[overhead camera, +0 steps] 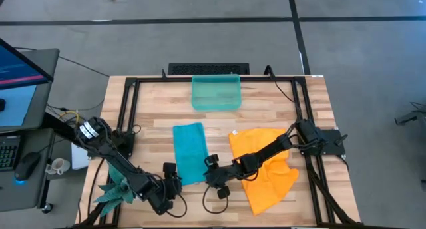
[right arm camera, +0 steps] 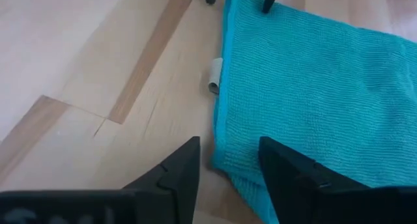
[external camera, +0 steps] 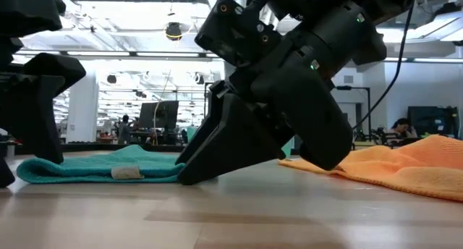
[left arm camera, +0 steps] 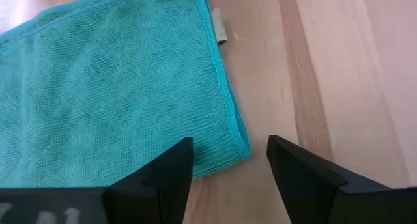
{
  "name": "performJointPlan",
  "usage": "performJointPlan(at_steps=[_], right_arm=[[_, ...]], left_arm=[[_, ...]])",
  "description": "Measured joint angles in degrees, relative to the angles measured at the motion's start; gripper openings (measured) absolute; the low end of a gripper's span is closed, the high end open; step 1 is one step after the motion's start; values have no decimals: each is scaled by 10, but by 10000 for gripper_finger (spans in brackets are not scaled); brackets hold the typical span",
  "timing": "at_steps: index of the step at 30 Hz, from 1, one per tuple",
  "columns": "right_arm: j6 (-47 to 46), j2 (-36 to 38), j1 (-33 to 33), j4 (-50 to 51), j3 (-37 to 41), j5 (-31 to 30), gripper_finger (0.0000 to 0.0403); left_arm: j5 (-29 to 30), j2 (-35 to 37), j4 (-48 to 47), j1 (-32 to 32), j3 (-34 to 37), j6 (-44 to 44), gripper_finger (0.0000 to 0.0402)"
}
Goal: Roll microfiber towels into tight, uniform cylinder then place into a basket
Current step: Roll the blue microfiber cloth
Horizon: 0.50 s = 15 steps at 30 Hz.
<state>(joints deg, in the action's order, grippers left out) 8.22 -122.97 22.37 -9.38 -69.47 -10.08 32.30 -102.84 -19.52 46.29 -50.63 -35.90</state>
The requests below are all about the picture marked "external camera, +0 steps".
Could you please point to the person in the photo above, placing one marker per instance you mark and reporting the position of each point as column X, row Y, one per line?
column 401, row 127
column 124, row 131

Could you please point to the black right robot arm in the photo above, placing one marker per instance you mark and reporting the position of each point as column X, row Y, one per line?
column 343, row 35

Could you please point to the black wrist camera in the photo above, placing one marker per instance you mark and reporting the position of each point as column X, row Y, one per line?
column 235, row 32
column 54, row 69

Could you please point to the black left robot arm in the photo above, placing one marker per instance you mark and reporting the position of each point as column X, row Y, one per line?
column 29, row 10

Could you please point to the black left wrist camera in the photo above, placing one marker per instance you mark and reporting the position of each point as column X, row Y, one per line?
column 54, row 69

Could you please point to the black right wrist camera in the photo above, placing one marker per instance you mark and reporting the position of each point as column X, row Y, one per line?
column 235, row 32

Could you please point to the orange microfiber towel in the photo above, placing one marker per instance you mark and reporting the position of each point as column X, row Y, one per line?
column 416, row 165

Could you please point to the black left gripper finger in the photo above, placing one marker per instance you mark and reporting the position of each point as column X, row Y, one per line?
column 5, row 173
column 43, row 126

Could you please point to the teal microfiber towel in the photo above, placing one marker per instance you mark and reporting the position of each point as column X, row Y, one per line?
column 90, row 167

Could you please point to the black computer monitor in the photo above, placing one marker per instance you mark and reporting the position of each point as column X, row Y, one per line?
column 434, row 120
column 159, row 115

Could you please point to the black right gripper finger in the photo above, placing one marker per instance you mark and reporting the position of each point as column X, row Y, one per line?
column 235, row 140
column 213, row 111

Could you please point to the black ceiling dome camera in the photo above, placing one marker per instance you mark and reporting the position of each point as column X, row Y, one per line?
column 173, row 31

